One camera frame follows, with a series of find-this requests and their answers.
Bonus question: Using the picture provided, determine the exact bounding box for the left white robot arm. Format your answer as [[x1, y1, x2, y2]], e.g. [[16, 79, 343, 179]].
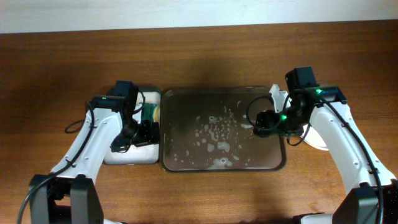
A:
[[17, 91, 161, 224]]

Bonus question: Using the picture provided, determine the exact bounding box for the yellow green sponge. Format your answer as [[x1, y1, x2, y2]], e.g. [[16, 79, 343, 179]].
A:
[[141, 103, 160, 123]]

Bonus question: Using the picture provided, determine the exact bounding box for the black cable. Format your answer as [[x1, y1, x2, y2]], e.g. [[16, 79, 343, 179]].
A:
[[64, 119, 85, 134], [245, 95, 277, 131]]

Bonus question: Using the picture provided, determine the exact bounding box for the left black cable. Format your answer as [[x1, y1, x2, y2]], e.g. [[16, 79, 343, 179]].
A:
[[64, 119, 85, 134]]

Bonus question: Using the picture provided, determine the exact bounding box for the pink white plate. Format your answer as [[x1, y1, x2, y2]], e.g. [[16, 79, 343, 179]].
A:
[[302, 126, 328, 151]]

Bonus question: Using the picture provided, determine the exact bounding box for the right black cable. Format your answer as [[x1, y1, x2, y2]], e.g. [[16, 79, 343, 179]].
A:
[[245, 95, 277, 131]]

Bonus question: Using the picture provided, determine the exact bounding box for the small white foam tray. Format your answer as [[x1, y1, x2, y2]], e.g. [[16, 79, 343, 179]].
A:
[[104, 87, 161, 165]]

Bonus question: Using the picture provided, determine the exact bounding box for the dark brown serving tray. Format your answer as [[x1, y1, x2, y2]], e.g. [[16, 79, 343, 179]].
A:
[[159, 86, 287, 172]]

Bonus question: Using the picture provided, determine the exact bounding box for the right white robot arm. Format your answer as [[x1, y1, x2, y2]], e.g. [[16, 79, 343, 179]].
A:
[[252, 85, 397, 223]]

